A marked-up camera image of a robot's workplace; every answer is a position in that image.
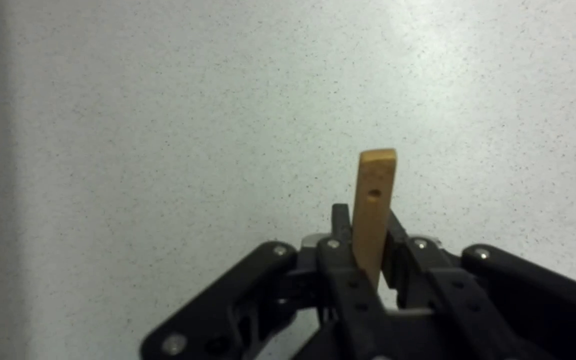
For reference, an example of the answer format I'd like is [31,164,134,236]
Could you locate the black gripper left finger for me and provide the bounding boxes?
[137,201,400,360]

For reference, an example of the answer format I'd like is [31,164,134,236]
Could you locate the wooden handle yellow spatula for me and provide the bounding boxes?
[352,145,398,289]

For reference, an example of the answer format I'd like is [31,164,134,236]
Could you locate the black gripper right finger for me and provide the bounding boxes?
[379,209,576,360]

